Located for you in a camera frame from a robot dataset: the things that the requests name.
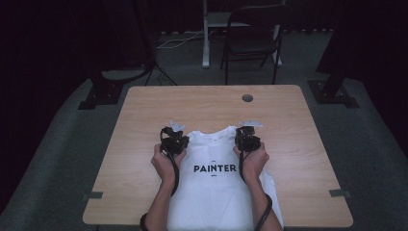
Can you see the person's right hand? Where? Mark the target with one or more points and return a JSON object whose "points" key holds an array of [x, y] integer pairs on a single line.
{"points": [[253, 163]]}

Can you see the black tripod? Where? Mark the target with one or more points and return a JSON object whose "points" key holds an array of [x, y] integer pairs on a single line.
{"points": [[154, 69]]}

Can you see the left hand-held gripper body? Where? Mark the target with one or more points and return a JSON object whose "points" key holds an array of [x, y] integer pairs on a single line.
{"points": [[171, 142]]}

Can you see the white desk frame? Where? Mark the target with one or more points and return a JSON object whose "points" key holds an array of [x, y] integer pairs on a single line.
{"points": [[206, 38]]}

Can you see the black stand with base plate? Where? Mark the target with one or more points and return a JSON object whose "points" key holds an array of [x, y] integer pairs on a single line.
{"points": [[102, 93], [333, 93]]}

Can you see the black folding chair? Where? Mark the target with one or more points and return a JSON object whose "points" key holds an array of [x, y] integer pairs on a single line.
{"points": [[253, 41]]}

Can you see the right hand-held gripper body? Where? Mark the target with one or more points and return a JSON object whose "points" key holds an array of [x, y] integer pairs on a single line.
{"points": [[250, 141]]}

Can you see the person's left hand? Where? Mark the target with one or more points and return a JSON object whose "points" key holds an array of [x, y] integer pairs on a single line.
{"points": [[165, 166]]}

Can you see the white long-sleeved printed shirt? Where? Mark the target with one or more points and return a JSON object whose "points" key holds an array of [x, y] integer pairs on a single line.
{"points": [[211, 195]]}

